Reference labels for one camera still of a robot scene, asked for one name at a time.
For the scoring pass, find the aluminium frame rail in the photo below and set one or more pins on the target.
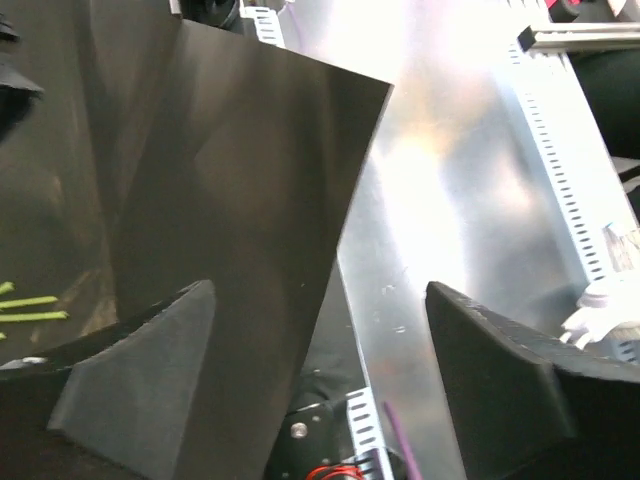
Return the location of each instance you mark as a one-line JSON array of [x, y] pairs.
[[579, 37]]

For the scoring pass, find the black wrapping paper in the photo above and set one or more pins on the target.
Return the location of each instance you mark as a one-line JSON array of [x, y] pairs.
[[142, 153]]

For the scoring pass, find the left white cable duct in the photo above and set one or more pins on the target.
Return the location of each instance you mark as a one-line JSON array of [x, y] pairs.
[[587, 245]]

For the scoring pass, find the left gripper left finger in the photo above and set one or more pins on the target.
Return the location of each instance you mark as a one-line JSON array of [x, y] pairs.
[[121, 403]]

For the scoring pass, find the white gloved hand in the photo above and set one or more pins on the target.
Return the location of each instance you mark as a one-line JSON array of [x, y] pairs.
[[607, 307]]

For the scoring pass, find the right white cable duct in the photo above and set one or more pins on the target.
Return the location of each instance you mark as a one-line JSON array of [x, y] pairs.
[[370, 453]]

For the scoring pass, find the artificial rose stem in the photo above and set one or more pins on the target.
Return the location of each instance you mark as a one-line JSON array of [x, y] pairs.
[[33, 317], [34, 301], [6, 287]]

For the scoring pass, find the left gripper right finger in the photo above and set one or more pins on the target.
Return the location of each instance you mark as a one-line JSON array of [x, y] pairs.
[[525, 405]]

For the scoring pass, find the white cable duct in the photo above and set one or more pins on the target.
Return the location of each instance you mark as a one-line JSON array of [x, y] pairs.
[[587, 245], [370, 453]]

